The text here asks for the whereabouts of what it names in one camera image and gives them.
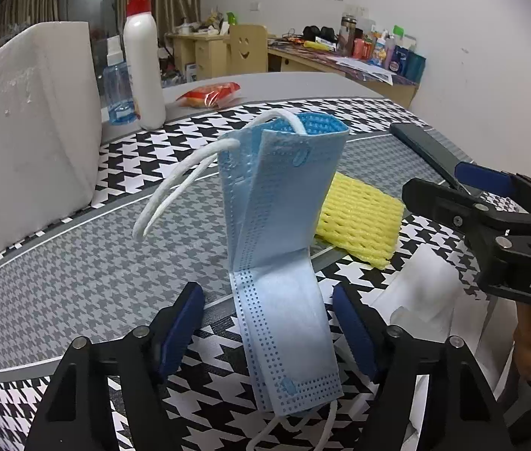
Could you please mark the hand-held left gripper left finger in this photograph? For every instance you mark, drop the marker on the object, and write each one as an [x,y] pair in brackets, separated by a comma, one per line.
[178,333]

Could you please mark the printed paper sheets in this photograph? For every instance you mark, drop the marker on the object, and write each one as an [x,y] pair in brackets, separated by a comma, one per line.
[364,68]

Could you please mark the blue spray bottle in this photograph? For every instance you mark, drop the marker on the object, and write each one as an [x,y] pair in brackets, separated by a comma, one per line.
[117,89]

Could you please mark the white tissue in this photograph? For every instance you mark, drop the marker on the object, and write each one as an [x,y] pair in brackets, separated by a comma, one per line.
[481,338]

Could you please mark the yellow foam net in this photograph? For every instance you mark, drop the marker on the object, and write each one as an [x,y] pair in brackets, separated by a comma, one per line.
[364,216]

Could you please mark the blue face mask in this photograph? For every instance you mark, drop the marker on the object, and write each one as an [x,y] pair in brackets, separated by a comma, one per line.
[289,319]
[237,197]

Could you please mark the wooden chair smiley cutout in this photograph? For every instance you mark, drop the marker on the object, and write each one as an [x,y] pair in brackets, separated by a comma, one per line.
[246,49]

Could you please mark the red snack packet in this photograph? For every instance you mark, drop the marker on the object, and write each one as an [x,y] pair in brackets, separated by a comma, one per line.
[209,95]

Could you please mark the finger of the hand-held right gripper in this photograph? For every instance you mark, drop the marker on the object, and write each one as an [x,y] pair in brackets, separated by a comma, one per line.
[481,178]
[453,216]

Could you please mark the pile of desk clutter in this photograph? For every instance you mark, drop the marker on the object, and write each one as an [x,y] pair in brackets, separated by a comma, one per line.
[200,23]

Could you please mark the yellow tube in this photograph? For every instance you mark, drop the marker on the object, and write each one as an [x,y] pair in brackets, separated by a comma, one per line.
[317,46]

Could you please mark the white foam box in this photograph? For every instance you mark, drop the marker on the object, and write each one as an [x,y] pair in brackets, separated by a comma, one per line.
[26,127]

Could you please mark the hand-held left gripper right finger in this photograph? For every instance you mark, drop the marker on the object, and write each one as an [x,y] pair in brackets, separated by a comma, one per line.
[354,333]

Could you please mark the dark thermos flask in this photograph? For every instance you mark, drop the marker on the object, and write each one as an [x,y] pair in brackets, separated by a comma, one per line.
[347,33]

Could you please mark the black pouch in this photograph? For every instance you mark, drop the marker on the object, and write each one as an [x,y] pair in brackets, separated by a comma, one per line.
[319,33]

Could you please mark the cluster of toiletry bottles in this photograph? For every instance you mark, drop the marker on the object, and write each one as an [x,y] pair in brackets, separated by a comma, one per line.
[397,54]

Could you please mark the houndstooth tablecloth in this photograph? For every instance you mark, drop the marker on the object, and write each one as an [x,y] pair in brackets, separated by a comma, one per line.
[106,253]

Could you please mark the wooden desk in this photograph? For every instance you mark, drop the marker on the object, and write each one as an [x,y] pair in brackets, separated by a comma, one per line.
[204,56]
[293,63]

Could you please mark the white blue carton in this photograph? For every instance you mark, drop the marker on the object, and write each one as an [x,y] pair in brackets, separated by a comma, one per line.
[191,71]

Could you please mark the green plastic object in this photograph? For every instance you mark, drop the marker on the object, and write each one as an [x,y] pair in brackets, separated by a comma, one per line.
[231,19]

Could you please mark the glass balcony door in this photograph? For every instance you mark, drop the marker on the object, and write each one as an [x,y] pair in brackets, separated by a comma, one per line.
[87,9]

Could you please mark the white pump bottle red cap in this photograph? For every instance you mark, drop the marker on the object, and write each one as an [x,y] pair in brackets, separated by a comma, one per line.
[143,65]

